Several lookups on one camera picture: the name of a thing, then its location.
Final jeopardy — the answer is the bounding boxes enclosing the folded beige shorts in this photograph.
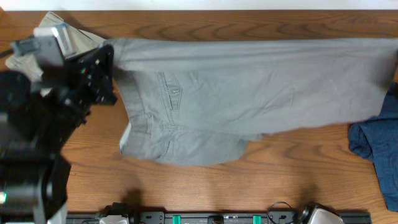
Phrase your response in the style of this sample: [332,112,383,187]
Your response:
[5,12,105,82]

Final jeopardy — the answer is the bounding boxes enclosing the navy blue shorts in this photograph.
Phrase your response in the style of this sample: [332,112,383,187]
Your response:
[348,83,397,212]

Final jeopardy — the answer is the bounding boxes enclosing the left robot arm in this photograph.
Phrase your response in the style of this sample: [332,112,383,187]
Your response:
[1,45,117,223]

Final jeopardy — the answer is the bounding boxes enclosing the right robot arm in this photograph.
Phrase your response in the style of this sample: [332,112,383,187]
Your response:
[295,203,344,224]

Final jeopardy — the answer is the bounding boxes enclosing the grey shorts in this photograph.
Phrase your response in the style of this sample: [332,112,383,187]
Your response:
[109,38,397,166]

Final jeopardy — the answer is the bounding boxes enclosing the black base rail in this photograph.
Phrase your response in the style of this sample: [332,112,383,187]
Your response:
[65,203,373,224]

